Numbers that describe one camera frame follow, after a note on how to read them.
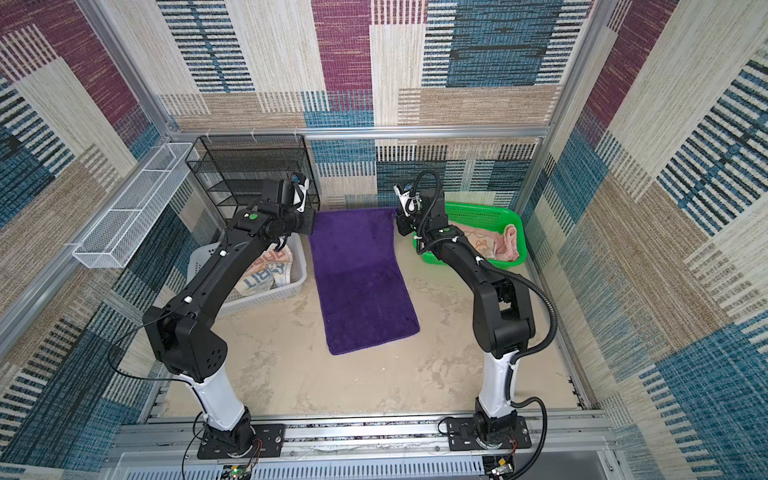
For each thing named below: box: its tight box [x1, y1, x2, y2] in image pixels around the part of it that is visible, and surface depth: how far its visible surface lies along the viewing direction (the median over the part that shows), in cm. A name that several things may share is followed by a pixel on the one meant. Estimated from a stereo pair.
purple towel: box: [310, 207, 421, 355], surface depth 98 cm
